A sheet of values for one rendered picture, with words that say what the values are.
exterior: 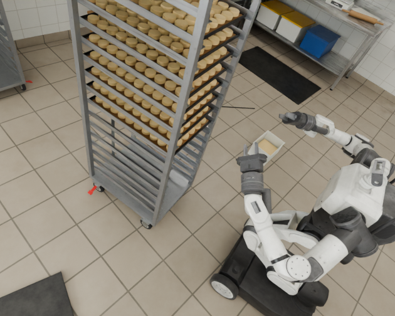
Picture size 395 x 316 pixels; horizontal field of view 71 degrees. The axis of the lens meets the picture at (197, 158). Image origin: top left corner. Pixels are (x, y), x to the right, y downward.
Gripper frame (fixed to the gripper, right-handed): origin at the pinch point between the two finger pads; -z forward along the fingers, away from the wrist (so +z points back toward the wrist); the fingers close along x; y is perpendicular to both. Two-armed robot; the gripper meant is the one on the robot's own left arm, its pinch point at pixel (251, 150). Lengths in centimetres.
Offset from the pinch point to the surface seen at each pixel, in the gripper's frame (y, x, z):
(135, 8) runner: 52, -24, -41
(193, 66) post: 35.5, -7.8, -19.9
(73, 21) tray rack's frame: 54, -59, -50
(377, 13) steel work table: -255, 99, -288
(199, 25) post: 46, 1, -25
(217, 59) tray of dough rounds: 10.7, -10.7, -44.0
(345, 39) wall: -288, 58, -291
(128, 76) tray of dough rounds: 27, -50, -37
